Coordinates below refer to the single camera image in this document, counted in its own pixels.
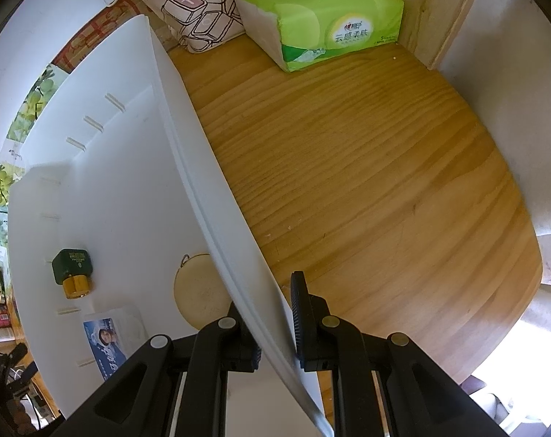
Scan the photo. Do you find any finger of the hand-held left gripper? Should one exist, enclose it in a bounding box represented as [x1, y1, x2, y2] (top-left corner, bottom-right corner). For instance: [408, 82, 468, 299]
[0, 342, 37, 401]

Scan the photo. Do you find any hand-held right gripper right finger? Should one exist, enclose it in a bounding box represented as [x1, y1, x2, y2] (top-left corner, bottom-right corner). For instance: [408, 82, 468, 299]
[290, 271, 504, 437]

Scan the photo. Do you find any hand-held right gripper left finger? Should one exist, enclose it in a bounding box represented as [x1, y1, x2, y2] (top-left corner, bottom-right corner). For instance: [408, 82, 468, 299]
[43, 300, 262, 437]

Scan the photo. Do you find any round gold compact mirror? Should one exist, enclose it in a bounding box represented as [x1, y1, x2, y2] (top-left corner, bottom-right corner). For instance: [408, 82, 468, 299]
[173, 252, 233, 331]

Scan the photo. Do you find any blue white plastic box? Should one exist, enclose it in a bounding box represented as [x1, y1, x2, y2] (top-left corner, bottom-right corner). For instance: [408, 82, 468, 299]
[83, 307, 149, 382]

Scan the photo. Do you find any green bottle gold cap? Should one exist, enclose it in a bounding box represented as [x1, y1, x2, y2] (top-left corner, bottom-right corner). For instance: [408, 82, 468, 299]
[51, 248, 95, 299]

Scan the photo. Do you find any white plastic storage bin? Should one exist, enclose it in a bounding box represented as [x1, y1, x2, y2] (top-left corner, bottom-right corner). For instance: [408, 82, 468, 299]
[9, 15, 337, 437]

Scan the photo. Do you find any green tissue pack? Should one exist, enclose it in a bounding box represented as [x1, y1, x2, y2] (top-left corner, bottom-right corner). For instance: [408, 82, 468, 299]
[232, 0, 404, 72]

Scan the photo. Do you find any white floral curtain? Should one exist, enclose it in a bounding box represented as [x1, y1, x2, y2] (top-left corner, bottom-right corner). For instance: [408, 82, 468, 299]
[437, 0, 551, 290]

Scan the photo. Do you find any printed canvas bag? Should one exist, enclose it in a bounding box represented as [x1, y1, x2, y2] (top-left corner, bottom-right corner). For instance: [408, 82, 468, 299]
[125, 0, 276, 54]

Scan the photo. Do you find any wooden desk hutch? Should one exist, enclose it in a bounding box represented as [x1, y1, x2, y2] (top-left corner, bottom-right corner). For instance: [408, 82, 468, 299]
[371, 0, 488, 71]

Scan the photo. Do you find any brown printed cardboard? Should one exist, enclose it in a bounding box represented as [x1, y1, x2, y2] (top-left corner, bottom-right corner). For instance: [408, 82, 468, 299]
[52, 0, 142, 74]

